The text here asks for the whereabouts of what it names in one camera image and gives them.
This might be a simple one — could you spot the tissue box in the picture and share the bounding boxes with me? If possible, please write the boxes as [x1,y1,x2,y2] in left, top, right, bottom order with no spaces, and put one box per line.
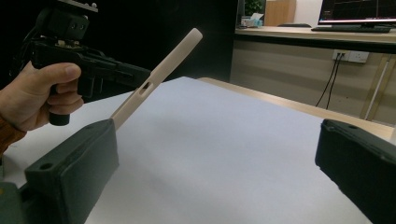
[241,12,264,28]

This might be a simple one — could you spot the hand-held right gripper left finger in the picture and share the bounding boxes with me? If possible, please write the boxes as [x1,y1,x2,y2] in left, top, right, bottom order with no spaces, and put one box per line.
[24,118,120,224]

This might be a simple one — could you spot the vertical metal trim strip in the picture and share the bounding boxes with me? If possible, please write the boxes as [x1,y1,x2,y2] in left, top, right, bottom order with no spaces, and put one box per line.
[359,55,396,121]

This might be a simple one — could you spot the black keyboard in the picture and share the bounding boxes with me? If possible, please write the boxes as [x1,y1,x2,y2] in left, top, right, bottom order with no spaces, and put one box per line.
[311,24,392,34]

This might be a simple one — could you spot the beige phone case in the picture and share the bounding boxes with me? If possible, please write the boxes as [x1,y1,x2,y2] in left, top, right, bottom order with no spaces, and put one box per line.
[110,27,204,131]

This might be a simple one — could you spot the wooden cabinet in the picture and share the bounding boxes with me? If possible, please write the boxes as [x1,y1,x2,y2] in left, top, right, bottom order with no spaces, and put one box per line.
[264,0,297,27]

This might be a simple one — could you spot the long wooden desk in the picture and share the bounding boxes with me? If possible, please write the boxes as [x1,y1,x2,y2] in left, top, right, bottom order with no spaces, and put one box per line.
[234,25,396,45]

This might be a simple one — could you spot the black power cable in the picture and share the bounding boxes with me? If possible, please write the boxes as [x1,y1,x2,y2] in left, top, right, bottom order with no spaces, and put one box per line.
[325,54,346,111]
[315,54,341,108]

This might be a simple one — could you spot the green potted plant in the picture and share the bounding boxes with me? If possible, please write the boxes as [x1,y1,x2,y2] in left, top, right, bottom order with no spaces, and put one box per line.
[244,0,266,17]

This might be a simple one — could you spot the white wall socket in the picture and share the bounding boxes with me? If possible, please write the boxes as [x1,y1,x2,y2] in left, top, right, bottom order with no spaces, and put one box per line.
[332,49,370,64]

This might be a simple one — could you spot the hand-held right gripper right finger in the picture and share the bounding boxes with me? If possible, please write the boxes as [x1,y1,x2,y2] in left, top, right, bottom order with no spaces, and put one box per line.
[315,118,396,224]

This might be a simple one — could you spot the computer monitor with pink strip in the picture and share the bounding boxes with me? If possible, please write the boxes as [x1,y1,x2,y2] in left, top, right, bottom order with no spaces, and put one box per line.
[318,0,396,26]

